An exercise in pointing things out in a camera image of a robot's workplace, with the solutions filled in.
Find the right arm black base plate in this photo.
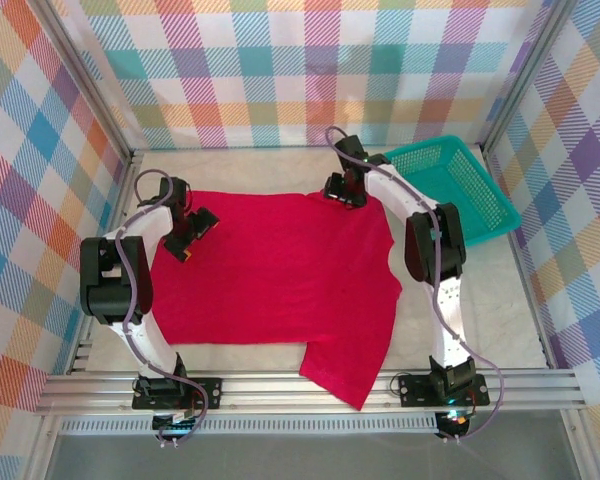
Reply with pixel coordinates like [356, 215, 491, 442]
[397, 372, 491, 407]

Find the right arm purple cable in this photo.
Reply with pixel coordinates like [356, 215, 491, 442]
[325, 126, 506, 444]

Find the aluminium frame leg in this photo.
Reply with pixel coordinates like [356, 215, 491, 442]
[562, 409, 600, 480]
[24, 414, 64, 480]

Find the aluminium frame post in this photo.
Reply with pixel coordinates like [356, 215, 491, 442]
[27, 0, 144, 166]
[478, 0, 579, 154]

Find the red t-shirt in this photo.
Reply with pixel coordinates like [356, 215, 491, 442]
[149, 188, 404, 412]

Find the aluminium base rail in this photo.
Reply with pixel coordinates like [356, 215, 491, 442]
[33, 368, 589, 416]

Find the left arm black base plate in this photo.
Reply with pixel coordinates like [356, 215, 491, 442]
[131, 377, 223, 411]

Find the teal plastic mesh basket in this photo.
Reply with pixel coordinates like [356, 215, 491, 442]
[382, 133, 522, 249]

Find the aluminium side rail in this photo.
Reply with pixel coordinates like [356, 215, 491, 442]
[482, 147, 556, 371]
[64, 147, 146, 376]

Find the grey slotted cable duct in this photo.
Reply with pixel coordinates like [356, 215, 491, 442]
[59, 417, 439, 436]

